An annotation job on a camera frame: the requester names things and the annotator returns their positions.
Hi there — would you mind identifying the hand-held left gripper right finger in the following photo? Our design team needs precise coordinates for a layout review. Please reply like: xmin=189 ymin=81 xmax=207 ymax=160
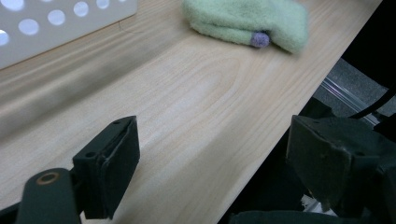
xmin=285 ymin=114 xmax=396 ymax=218

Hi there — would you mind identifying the thin black floor cable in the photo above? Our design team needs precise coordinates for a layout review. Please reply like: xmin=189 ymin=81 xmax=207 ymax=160
xmin=349 ymin=87 xmax=396 ymax=119

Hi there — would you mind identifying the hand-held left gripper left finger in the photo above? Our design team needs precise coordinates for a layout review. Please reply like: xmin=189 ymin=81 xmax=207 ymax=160
xmin=72 ymin=115 xmax=141 ymax=220

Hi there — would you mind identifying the white perforated plastic basket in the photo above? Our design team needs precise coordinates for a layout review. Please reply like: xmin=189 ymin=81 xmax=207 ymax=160
xmin=0 ymin=0 xmax=138 ymax=70

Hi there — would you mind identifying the green plush toy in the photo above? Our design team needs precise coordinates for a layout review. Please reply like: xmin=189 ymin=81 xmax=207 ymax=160
xmin=181 ymin=0 xmax=309 ymax=54

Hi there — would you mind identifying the metal floor rail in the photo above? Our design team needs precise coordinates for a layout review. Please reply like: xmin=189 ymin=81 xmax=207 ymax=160
xmin=320 ymin=76 xmax=387 ymax=127

